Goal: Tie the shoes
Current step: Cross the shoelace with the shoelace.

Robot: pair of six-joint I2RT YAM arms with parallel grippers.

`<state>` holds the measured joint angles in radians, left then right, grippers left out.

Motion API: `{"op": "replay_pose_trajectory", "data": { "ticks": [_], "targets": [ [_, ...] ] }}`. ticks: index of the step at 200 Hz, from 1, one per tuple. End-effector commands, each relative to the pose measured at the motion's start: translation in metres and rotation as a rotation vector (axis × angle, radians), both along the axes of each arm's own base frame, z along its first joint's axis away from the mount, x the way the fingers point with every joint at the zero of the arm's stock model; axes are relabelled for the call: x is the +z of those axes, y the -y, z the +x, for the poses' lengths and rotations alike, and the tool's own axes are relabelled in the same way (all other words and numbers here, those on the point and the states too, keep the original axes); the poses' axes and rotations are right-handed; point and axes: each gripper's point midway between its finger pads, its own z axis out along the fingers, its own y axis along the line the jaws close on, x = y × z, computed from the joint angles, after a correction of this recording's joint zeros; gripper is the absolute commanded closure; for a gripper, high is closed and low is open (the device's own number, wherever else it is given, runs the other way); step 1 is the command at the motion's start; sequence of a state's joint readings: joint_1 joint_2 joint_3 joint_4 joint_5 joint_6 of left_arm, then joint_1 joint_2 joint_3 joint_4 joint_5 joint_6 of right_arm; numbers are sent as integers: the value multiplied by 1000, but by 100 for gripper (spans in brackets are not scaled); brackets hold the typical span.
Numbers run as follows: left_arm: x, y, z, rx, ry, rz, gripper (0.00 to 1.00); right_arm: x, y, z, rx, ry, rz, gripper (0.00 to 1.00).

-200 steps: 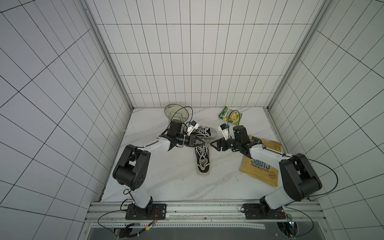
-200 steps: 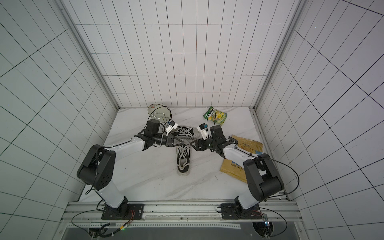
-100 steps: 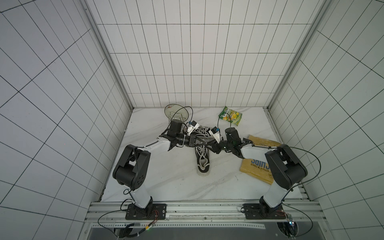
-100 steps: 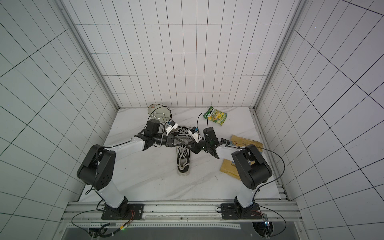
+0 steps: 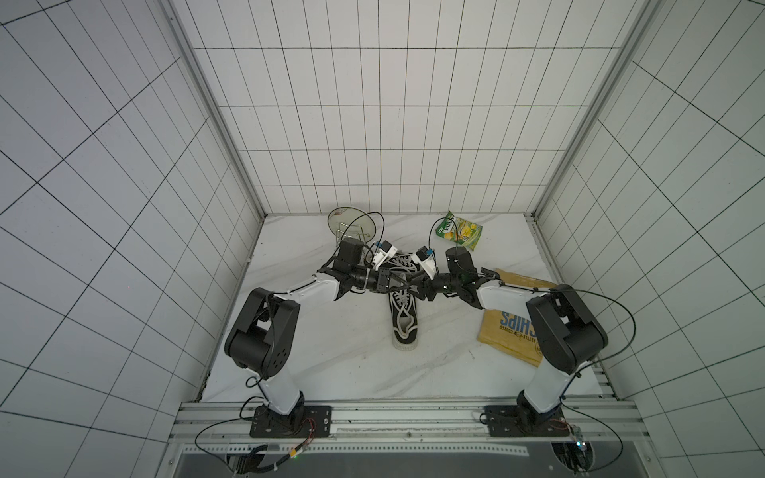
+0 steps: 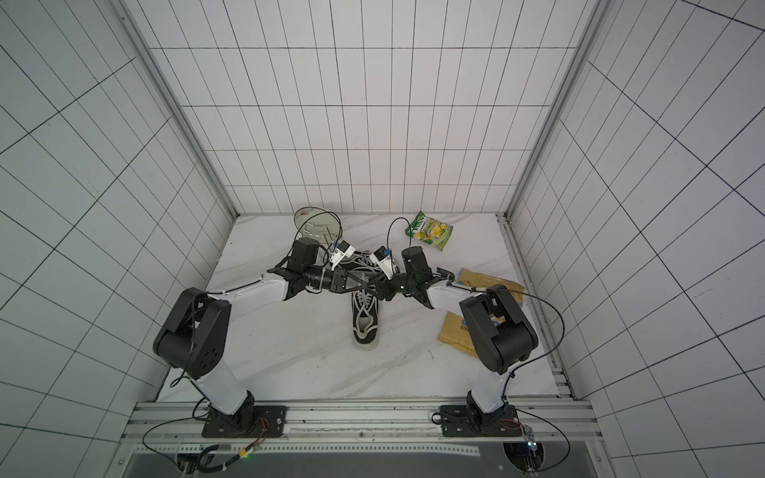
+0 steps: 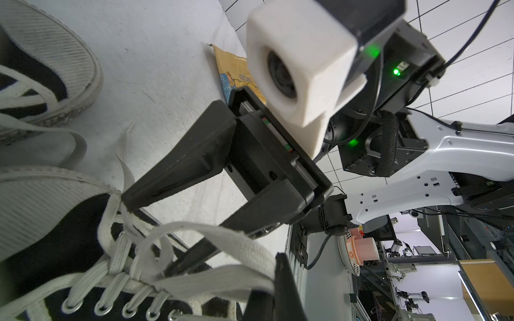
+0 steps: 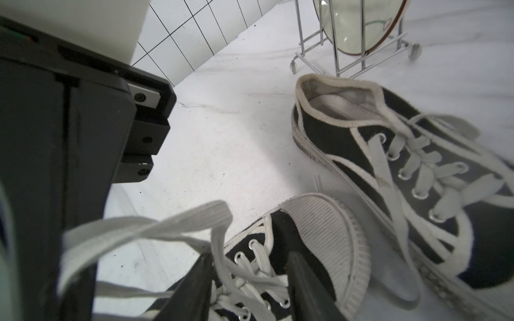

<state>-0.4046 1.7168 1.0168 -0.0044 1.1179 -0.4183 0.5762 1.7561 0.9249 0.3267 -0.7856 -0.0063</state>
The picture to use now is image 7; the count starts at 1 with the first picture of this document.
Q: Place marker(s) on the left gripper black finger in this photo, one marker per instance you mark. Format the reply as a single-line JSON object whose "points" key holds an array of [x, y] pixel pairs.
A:
{"points": [[284, 304]]}

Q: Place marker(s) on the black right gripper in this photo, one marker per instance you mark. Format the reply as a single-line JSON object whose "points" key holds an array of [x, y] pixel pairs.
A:
{"points": [[281, 183]]}

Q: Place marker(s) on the black white sneaker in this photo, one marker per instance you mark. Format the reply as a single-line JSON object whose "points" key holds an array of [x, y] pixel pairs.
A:
{"points": [[70, 250], [49, 76]]}

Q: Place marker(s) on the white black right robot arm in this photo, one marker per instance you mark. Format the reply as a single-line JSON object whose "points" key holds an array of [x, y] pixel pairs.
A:
{"points": [[332, 140]]}

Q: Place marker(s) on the pink white background device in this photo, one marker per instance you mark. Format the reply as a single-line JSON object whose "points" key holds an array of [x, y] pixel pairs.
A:
{"points": [[355, 249]]}

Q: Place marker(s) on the wooden background table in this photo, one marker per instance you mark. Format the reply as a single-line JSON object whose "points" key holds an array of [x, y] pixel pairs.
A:
{"points": [[494, 290]]}

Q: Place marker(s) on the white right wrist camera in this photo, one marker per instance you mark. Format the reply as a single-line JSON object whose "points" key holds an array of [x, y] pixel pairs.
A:
{"points": [[317, 52]]}

